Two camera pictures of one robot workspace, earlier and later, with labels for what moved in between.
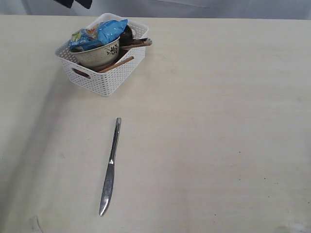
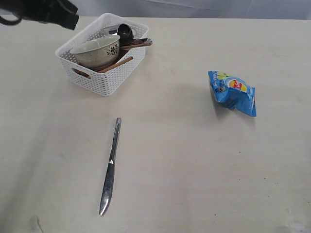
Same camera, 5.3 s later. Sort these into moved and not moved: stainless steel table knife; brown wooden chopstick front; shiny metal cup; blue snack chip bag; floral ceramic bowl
Moved: blue snack chip bag
Not moved: stainless steel table knife; brown wooden chopstick front; shiny metal cup; floral ceramic bowl
